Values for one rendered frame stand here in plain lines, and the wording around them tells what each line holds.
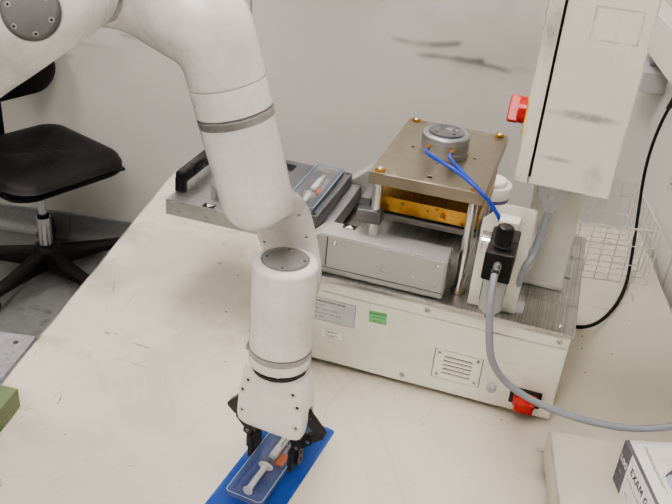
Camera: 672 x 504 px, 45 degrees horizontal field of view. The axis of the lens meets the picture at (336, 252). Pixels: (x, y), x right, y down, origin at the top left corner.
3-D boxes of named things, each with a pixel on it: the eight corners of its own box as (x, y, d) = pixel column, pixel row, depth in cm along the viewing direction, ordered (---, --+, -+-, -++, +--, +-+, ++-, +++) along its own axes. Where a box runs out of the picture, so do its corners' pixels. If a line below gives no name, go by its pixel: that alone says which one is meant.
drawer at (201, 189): (359, 203, 157) (363, 165, 153) (322, 254, 138) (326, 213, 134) (218, 173, 164) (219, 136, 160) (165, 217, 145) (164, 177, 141)
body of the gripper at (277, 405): (232, 360, 108) (230, 425, 114) (302, 384, 105) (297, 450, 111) (259, 332, 114) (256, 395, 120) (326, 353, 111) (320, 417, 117)
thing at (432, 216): (494, 189, 146) (503, 139, 142) (473, 242, 128) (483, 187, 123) (400, 170, 150) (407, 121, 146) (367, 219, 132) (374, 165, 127)
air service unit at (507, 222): (510, 287, 126) (529, 200, 119) (496, 337, 113) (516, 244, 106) (476, 279, 127) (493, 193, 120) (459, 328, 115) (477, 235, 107)
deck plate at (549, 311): (585, 241, 153) (586, 236, 152) (573, 340, 124) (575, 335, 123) (351, 191, 164) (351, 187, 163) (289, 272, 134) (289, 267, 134)
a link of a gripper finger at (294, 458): (288, 435, 113) (286, 471, 116) (309, 443, 112) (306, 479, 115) (298, 422, 116) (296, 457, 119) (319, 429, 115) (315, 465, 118)
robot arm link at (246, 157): (223, 85, 105) (274, 288, 119) (186, 128, 91) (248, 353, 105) (291, 76, 103) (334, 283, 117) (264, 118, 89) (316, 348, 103)
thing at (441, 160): (534, 190, 147) (549, 121, 141) (512, 269, 121) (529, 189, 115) (403, 163, 153) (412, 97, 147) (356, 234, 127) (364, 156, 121)
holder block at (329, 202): (351, 185, 155) (352, 172, 153) (316, 229, 138) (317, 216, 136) (270, 168, 158) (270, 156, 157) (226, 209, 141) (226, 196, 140)
